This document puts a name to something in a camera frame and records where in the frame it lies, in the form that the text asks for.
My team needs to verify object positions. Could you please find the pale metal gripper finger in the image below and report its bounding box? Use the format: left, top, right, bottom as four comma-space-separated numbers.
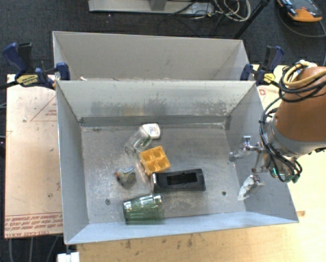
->
237, 174, 265, 201
229, 135, 262, 163

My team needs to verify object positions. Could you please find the grey metal bin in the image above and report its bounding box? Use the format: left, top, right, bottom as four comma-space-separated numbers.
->
52, 31, 300, 246

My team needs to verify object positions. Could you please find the black rectangular plastic tray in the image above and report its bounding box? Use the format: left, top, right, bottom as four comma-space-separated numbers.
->
151, 168, 207, 194

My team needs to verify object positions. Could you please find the yellow block with four hollows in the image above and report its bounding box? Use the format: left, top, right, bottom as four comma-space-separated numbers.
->
138, 145, 171, 177

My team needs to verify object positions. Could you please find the white small printed box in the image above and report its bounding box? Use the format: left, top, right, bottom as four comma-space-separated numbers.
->
139, 123, 162, 140

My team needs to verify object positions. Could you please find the green clear glass cup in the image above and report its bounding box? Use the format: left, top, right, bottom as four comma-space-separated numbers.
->
122, 193, 165, 225

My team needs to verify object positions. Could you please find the clear glass jar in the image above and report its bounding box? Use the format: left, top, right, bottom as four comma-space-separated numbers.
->
124, 126, 153, 154

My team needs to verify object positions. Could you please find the grey and orange small toy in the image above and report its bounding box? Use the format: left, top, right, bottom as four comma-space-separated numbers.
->
114, 166, 137, 189

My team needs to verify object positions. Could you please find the brown cardboard board red print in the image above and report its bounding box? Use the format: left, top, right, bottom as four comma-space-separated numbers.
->
4, 65, 306, 240

